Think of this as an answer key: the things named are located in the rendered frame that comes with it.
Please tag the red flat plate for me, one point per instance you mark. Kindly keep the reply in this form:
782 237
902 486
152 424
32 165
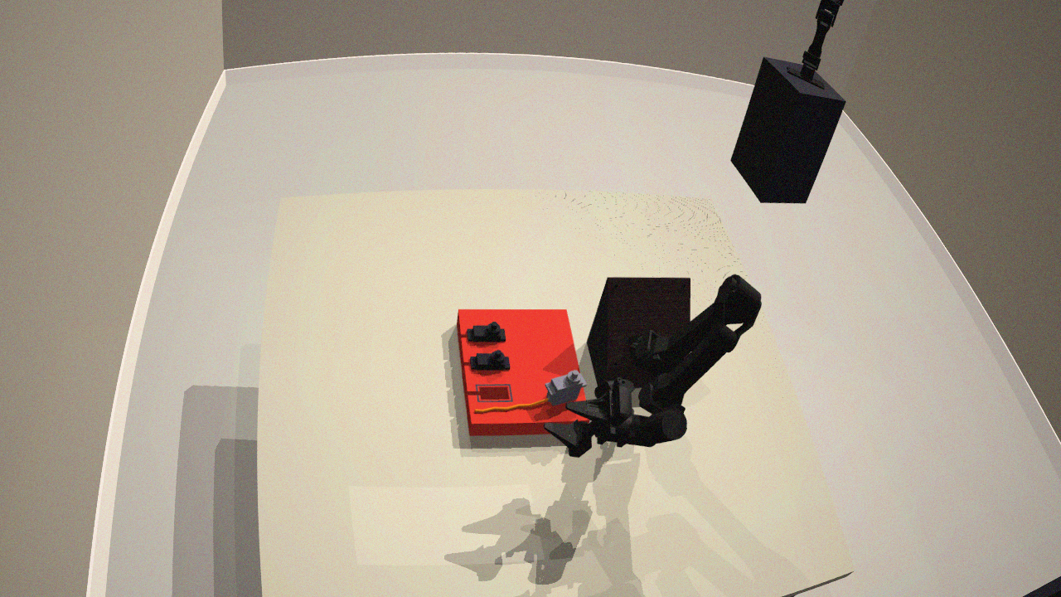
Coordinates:
507 356

